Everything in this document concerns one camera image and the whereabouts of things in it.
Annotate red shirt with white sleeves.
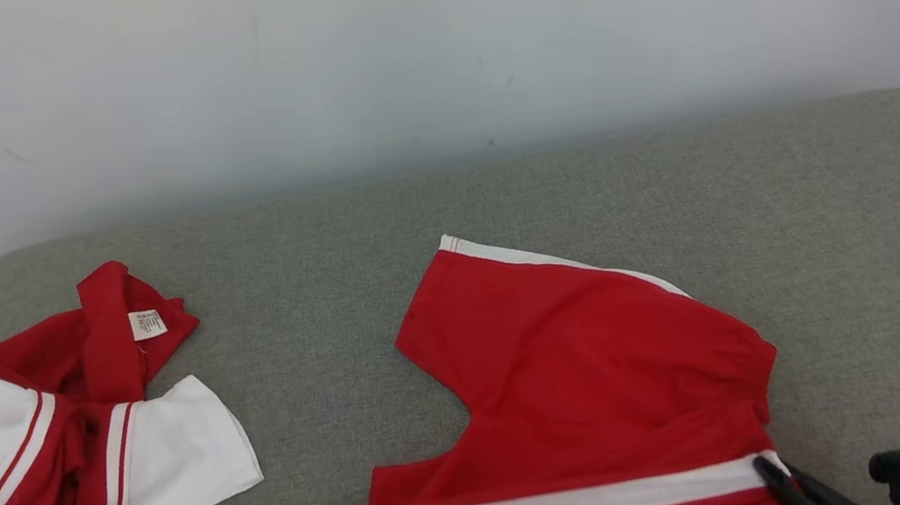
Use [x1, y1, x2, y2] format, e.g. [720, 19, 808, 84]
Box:
[0, 242, 270, 505]

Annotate red shorts with white stripes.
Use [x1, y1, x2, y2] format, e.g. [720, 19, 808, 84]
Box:
[277, 186, 804, 505]

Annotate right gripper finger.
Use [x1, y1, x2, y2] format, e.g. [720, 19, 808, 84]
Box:
[752, 447, 827, 505]
[782, 454, 865, 505]

